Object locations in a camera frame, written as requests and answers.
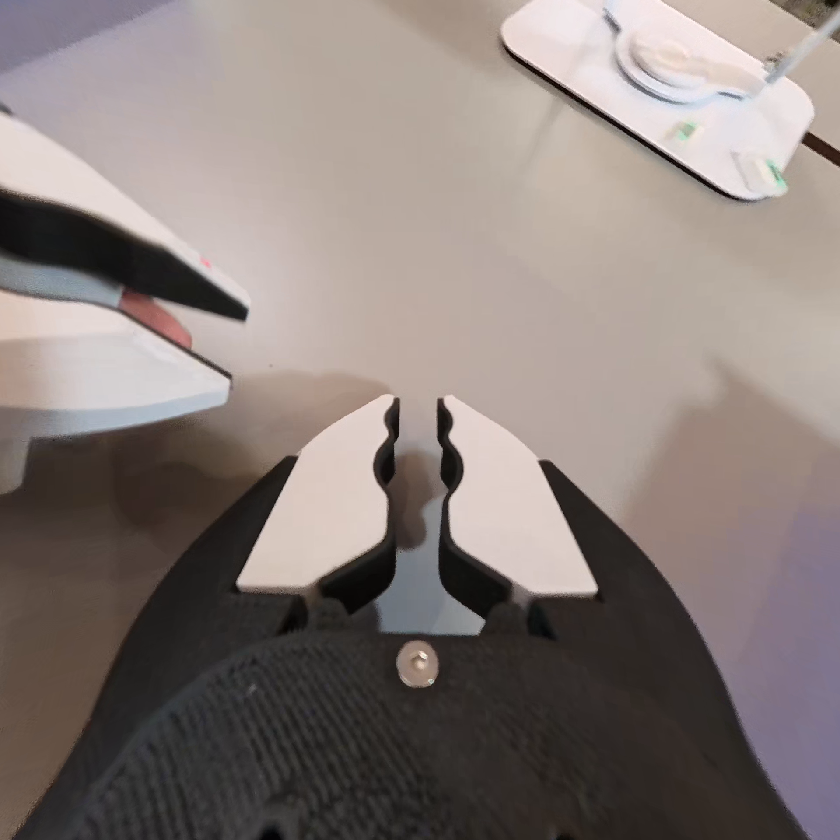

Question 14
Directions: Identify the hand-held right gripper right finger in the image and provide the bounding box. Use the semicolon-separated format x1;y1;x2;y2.
436;394;600;622

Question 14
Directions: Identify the person's left hand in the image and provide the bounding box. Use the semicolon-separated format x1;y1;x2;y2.
120;292;193;349

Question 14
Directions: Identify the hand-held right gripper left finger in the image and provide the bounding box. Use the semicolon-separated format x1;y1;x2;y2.
235;394;400;616

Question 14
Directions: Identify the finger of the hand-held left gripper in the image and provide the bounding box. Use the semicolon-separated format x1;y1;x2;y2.
0;105;252;324
0;305;234;496

